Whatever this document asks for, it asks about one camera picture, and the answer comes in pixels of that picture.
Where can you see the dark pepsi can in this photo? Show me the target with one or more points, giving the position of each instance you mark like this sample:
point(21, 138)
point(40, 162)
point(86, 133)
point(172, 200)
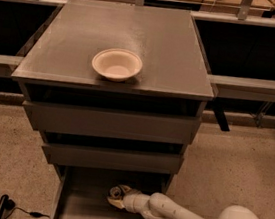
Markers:
point(115, 192)

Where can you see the grey metal table frame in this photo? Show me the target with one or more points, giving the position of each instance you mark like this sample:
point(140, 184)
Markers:
point(23, 21)

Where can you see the middle grey drawer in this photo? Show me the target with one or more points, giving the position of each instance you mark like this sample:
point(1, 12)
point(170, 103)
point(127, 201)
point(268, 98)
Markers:
point(113, 159)

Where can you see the top grey drawer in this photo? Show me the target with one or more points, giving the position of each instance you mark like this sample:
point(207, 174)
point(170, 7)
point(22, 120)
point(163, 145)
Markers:
point(85, 121)

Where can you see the bottom grey open drawer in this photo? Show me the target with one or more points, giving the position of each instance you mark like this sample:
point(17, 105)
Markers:
point(83, 192)

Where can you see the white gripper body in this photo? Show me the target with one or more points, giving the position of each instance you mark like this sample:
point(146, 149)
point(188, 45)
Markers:
point(131, 200)

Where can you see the black power adapter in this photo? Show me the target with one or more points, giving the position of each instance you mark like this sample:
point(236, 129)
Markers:
point(6, 204)

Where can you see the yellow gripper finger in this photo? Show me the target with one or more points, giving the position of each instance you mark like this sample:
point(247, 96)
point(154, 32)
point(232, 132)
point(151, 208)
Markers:
point(118, 203)
point(126, 190)

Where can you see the white paper bowl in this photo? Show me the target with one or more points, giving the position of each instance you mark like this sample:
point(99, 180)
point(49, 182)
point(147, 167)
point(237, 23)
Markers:
point(117, 64)

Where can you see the grey drawer cabinet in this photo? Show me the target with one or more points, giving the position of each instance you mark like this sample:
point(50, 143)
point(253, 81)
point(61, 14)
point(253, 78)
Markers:
point(173, 79)

